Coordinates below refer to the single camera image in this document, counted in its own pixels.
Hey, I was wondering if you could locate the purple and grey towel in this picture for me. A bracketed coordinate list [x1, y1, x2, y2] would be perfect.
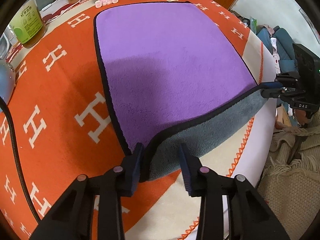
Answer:
[94, 2, 266, 182]

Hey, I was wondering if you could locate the bottle with green label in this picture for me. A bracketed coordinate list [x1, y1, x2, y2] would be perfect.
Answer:
[9, 0, 47, 48]

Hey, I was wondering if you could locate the beige knit blanket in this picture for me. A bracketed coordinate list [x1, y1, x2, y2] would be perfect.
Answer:
[258, 110, 319, 239]

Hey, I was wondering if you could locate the blue sofa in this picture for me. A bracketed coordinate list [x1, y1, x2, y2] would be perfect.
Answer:
[257, 24, 297, 73]

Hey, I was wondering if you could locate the blue snow globe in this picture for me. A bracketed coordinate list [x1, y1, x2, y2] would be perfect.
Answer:
[0, 60, 16, 104]

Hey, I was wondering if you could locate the black cable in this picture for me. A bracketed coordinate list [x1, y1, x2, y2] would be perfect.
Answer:
[0, 96, 42, 224]

